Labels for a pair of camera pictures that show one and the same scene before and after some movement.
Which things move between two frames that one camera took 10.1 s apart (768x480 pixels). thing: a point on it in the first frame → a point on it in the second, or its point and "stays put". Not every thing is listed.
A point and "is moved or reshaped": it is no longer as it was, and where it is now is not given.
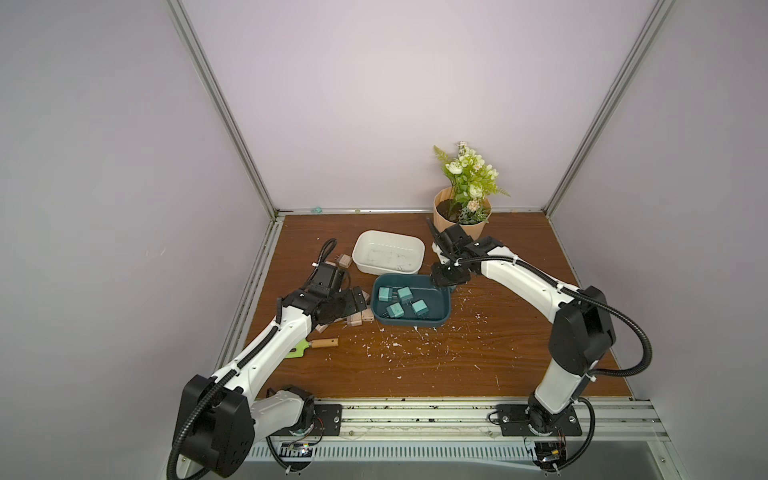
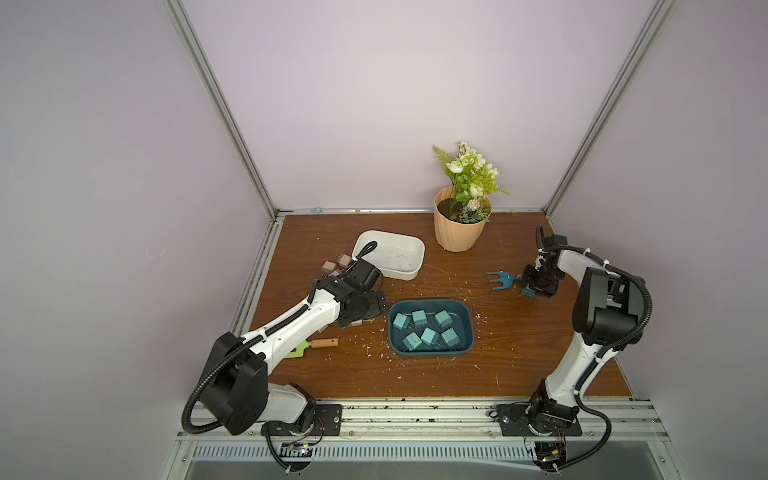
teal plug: (395, 310) → (411, 342)
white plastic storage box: (388, 253) stays put
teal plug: (405, 296) → (419, 318)
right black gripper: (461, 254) → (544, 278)
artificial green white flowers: (472, 185) stays put
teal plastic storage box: (410, 300) → (430, 327)
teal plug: (385, 293) is moved or reshaped
